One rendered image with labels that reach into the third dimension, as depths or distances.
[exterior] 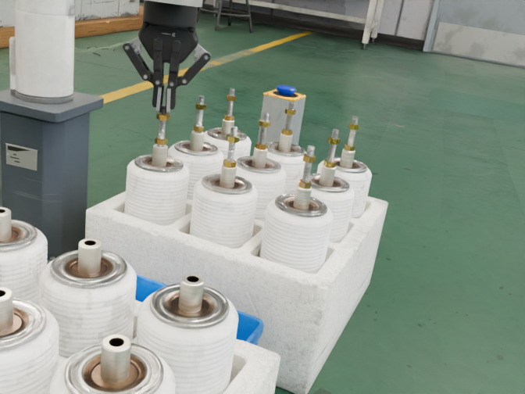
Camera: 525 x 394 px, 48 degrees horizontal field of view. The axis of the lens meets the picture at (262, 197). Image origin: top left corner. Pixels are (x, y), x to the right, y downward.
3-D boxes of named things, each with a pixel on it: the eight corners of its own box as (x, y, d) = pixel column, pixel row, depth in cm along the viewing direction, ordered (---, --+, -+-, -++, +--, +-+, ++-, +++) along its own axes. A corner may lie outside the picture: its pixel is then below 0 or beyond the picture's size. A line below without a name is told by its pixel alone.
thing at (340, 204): (335, 274, 106) (355, 179, 99) (334, 302, 97) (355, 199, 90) (282, 264, 106) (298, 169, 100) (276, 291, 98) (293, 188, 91)
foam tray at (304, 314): (81, 309, 97) (84, 209, 91) (198, 229, 131) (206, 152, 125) (305, 399, 85) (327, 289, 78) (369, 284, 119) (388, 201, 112)
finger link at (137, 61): (130, 38, 87) (156, 71, 89) (120, 46, 87) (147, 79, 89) (126, 41, 84) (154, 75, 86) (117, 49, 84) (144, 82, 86)
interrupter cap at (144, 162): (169, 156, 98) (169, 152, 97) (192, 172, 92) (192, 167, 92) (126, 159, 93) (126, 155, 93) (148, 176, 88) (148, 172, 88)
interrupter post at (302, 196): (312, 209, 85) (316, 187, 84) (303, 213, 83) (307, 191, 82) (298, 203, 86) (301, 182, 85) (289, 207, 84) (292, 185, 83)
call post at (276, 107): (244, 231, 134) (262, 94, 122) (256, 220, 140) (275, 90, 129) (273, 240, 132) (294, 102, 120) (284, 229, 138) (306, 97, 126)
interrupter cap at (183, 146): (226, 153, 103) (227, 149, 103) (194, 160, 98) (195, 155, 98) (197, 141, 108) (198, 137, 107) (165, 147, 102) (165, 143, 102)
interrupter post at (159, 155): (162, 162, 94) (163, 142, 93) (169, 167, 93) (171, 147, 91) (148, 164, 93) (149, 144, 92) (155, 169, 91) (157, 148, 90)
